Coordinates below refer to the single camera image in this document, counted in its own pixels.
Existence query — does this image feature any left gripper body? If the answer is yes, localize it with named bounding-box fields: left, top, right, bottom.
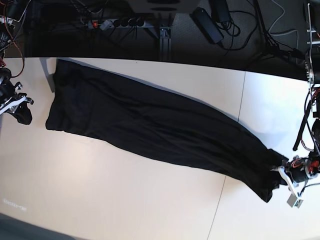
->
left=272, top=154, right=320, bottom=198

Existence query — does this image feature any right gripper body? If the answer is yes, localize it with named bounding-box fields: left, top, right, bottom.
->
left=0, top=81, right=34, bottom=115

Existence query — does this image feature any black T-shirt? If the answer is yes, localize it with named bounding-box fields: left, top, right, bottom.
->
left=45, top=59, right=285, bottom=202

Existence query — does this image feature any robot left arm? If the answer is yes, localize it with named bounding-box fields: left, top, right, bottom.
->
left=272, top=0, right=320, bottom=207

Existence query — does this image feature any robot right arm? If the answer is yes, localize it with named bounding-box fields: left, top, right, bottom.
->
left=0, top=0, right=34, bottom=125

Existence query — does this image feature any grey power strip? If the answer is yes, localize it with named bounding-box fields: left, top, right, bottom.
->
left=80, top=17, right=152, bottom=31

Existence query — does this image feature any black tripod stand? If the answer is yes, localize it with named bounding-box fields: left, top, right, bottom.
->
left=244, top=0, right=305, bottom=70

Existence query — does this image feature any black adapter box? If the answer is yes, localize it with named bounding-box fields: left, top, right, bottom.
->
left=208, top=0, right=231, bottom=23

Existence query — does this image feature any black power brick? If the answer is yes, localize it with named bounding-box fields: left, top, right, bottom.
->
left=190, top=7, right=224, bottom=44

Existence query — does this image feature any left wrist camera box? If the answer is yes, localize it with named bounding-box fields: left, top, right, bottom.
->
left=287, top=193, right=304, bottom=208

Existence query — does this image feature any grey coiled cable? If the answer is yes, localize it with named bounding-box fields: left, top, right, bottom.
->
left=268, top=0, right=305, bottom=51

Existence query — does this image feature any aluminium frame post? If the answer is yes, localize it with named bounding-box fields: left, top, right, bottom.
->
left=149, top=13, right=175, bottom=62

